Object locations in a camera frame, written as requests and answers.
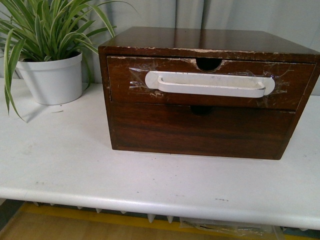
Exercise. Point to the white drawer handle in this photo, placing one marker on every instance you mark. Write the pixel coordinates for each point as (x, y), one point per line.
(210, 84)

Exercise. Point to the wooden drawer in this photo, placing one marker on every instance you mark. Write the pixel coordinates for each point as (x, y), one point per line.
(222, 132)
(126, 77)

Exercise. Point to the brown wooden drawer cabinet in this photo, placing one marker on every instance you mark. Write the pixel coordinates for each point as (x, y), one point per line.
(208, 47)

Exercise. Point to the white plant pot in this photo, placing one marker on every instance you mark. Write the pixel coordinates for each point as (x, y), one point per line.
(53, 82)

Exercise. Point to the clear plastic sheet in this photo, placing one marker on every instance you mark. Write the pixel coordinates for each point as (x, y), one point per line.
(246, 231)

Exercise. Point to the green striped spider plant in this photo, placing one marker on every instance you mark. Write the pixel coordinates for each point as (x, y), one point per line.
(47, 30)

